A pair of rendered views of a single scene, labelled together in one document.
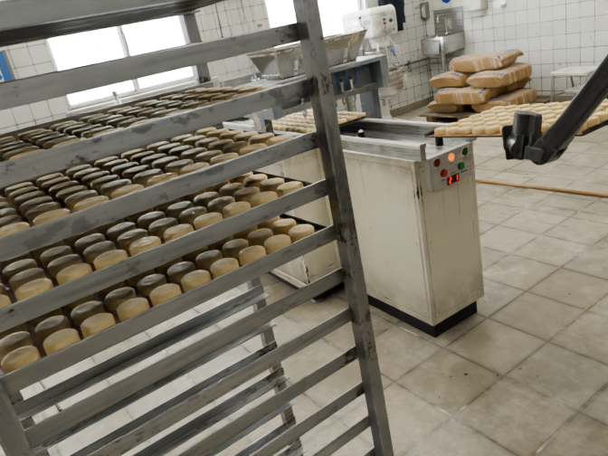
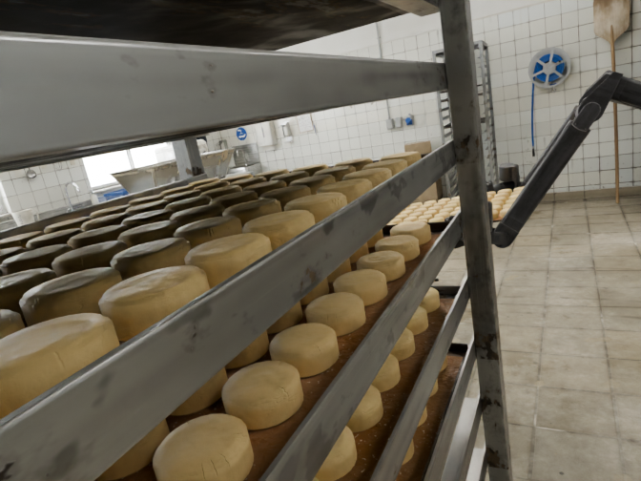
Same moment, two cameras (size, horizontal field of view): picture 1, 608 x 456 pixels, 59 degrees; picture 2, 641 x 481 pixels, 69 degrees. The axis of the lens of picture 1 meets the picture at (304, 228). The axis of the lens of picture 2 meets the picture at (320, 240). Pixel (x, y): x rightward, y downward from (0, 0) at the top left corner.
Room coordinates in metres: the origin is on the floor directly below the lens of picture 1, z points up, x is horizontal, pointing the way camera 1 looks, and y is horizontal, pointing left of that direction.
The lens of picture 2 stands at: (0.52, 0.38, 1.39)
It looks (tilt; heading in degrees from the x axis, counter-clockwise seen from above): 15 degrees down; 331
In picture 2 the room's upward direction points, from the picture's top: 11 degrees counter-clockwise
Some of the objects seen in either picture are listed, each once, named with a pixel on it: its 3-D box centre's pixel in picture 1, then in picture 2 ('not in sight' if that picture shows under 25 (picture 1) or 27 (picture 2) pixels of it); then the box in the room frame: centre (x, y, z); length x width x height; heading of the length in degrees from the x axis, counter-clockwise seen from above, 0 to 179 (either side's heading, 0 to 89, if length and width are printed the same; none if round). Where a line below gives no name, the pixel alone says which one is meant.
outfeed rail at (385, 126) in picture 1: (332, 120); not in sight; (3.00, -0.27, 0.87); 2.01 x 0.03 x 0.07; 29
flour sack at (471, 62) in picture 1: (484, 61); not in sight; (6.07, -2.33, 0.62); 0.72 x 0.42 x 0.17; 38
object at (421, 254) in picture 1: (397, 222); not in sight; (2.39, -0.45, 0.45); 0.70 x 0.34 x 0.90; 29
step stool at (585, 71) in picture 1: (581, 90); not in sight; (5.37, -3.04, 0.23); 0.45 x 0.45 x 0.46; 23
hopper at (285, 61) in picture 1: (309, 55); (179, 174); (2.83, -0.20, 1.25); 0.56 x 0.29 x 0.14; 119
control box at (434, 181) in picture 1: (449, 166); not in sight; (2.08, -0.62, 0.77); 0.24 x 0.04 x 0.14; 119
